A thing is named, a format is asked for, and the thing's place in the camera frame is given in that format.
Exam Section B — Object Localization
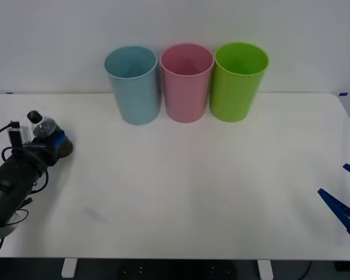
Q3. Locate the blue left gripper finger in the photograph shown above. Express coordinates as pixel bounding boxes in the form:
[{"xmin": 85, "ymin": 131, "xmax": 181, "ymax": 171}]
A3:
[{"xmin": 52, "ymin": 130, "xmax": 68, "ymax": 148}]

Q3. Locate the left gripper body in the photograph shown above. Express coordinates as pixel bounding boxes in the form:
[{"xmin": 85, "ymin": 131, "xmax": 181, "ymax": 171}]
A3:
[{"xmin": 23, "ymin": 139, "xmax": 62, "ymax": 169}]

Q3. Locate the pink plastic bin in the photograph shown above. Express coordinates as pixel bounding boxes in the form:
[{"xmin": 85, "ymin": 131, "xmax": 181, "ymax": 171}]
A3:
[{"xmin": 159, "ymin": 43, "xmax": 215, "ymax": 124}]

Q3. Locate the clear bottle with black cap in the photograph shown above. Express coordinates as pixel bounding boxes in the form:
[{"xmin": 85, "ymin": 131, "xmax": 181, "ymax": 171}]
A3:
[{"xmin": 27, "ymin": 110, "xmax": 75, "ymax": 160}]

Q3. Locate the pale blue plastic bin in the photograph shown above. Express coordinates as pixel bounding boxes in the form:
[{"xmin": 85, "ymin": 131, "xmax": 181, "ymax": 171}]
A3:
[{"xmin": 104, "ymin": 45, "xmax": 159, "ymax": 127}]

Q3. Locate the green plastic bin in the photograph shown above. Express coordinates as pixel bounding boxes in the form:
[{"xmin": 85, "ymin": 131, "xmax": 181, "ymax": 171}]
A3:
[{"xmin": 208, "ymin": 41, "xmax": 270, "ymax": 123}]

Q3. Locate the white table leg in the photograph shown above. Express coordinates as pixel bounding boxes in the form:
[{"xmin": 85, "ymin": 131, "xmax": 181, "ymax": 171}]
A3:
[
  {"xmin": 61, "ymin": 258, "xmax": 77, "ymax": 278},
  {"xmin": 257, "ymin": 259, "xmax": 273, "ymax": 279}
]

